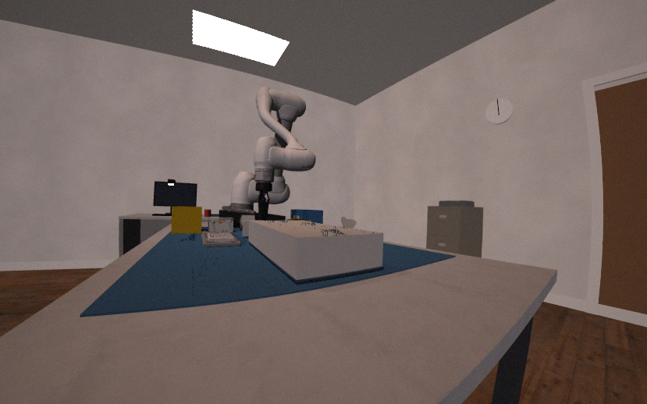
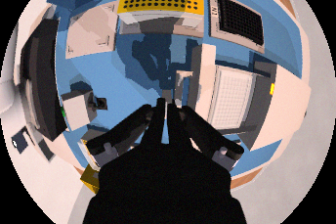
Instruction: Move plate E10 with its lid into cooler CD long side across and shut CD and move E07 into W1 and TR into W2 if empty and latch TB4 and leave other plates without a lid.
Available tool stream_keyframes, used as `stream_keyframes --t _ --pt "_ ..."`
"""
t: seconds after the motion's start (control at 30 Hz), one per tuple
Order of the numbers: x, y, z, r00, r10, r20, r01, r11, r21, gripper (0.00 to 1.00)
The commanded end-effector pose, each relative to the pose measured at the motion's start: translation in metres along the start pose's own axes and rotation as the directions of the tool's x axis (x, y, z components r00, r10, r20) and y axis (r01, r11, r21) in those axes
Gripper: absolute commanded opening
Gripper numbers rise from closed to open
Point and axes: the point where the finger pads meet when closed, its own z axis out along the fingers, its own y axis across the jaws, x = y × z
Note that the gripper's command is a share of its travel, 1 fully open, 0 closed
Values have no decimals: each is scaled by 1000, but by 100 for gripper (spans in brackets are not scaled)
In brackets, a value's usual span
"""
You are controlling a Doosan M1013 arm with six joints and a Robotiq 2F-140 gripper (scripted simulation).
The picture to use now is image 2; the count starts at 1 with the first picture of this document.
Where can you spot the yellow open-top bin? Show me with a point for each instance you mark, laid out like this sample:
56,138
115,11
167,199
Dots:
90,178

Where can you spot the dark blue bench mat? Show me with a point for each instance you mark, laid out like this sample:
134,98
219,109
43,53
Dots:
143,65

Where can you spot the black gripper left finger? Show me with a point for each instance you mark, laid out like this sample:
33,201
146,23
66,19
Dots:
122,136

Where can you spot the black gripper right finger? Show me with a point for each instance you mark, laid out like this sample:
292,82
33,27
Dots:
209,140

